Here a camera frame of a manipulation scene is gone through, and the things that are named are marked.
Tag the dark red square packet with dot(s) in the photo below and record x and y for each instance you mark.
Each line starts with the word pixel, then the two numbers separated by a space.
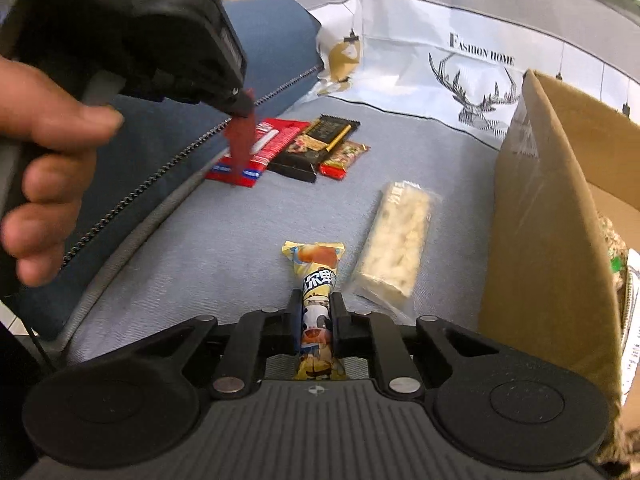
pixel 240 150

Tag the long red snack packet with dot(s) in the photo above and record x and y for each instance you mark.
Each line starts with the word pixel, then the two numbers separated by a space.
pixel 272 142

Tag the small red yellow snack packet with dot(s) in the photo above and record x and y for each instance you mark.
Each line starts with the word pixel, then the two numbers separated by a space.
pixel 344 157

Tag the round granola cake packet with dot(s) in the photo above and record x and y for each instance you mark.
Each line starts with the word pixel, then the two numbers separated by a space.
pixel 612 245

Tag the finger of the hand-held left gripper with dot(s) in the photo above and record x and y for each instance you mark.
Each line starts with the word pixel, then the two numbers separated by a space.
pixel 240 102

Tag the blue zippered sofa cushion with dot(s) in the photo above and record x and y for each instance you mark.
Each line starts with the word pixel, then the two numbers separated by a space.
pixel 150 150

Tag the person's left hand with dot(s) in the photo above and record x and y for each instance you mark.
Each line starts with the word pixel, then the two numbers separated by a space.
pixel 45 105

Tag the black chocolate bar packet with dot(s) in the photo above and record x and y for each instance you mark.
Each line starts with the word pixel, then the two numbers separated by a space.
pixel 315 145

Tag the white nougat bar packet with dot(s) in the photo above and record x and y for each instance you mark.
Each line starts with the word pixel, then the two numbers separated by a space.
pixel 400 240

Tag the grey deer print sofa cover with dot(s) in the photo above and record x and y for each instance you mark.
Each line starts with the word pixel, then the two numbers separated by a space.
pixel 450 20

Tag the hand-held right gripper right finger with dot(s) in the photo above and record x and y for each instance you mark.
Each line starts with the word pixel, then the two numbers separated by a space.
pixel 339 312

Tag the yellow cow print snack packet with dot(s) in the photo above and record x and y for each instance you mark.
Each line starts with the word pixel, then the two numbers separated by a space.
pixel 316 280

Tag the cardboard box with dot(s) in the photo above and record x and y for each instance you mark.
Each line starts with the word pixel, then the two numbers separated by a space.
pixel 540 240

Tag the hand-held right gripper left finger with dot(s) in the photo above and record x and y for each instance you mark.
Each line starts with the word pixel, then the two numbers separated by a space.
pixel 295 312

